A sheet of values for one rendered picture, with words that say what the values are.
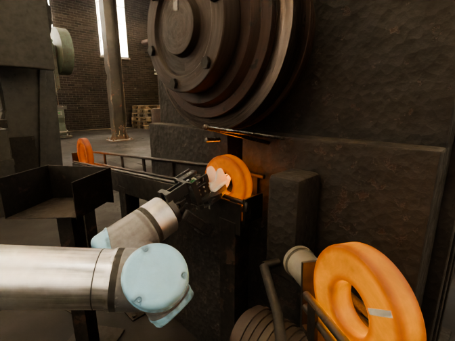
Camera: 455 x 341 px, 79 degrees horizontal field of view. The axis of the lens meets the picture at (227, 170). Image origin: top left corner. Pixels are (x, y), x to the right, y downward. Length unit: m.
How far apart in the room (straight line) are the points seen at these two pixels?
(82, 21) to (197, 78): 10.94
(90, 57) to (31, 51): 8.15
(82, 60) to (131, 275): 10.96
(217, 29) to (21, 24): 2.80
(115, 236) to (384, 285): 0.45
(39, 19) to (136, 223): 2.92
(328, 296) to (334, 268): 0.05
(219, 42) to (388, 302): 0.50
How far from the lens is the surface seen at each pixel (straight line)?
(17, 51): 3.24
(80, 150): 1.79
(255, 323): 0.62
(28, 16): 3.33
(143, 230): 0.59
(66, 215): 1.02
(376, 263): 0.36
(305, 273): 0.46
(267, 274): 0.63
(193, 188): 0.64
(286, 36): 0.60
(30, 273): 0.46
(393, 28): 0.68
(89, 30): 11.54
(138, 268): 0.42
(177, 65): 0.71
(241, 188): 0.72
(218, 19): 0.60
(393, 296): 0.35
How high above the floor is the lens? 0.95
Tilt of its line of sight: 14 degrees down
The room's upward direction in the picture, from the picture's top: straight up
